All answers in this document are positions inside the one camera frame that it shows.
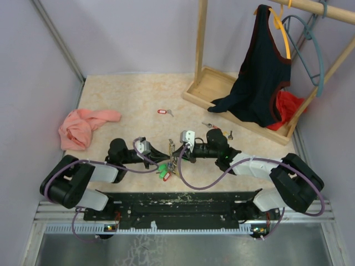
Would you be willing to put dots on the yellow clothes hanger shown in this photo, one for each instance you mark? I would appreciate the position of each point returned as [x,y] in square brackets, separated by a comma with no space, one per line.
[278,25]

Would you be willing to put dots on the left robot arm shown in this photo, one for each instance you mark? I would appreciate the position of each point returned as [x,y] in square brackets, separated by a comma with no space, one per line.
[67,183]

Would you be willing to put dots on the blue-grey clothes hanger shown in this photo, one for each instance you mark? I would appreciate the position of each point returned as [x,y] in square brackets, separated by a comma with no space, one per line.
[307,49]

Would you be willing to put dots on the red cloth in rack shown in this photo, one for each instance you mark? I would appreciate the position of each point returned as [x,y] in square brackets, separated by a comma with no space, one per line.
[287,104]

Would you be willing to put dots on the grey wall corner rail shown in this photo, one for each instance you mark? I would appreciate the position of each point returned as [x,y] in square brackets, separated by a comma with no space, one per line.
[59,41]

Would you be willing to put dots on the key with yellow ring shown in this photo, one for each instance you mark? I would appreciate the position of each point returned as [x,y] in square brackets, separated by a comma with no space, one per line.
[228,135]

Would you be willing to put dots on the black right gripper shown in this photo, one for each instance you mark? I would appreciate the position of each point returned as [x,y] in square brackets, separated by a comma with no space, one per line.
[189,155]

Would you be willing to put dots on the wooden clothes rack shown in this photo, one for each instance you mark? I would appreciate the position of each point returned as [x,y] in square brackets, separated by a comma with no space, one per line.
[210,83]

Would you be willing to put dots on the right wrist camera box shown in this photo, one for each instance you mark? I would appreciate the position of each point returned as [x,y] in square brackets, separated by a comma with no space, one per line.
[187,137]

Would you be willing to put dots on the pink crumpled cloth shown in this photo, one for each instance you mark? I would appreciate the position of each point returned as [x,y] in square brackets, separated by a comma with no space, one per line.
[76,131]

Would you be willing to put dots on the large keyring with coloured tags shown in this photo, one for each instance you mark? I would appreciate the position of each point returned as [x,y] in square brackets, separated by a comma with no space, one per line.
[166,170]

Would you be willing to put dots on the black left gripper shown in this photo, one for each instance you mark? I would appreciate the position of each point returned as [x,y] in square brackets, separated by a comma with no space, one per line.
[156,156]

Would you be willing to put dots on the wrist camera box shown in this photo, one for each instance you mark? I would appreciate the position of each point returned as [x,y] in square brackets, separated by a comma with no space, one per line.
[142,146]
[187,137]

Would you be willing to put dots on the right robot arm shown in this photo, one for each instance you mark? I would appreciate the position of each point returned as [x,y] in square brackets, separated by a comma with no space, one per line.
[296,185]

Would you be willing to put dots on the dark navy tank top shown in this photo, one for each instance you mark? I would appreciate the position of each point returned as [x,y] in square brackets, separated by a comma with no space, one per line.
[264,72]

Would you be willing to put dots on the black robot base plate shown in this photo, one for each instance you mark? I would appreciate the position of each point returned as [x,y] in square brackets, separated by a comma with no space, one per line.
[185,212]

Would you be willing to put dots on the key with long red tag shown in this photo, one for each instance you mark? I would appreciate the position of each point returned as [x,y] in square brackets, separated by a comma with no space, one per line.
[210,126]

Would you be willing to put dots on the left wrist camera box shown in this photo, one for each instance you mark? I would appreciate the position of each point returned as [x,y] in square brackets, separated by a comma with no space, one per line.
[142,146]

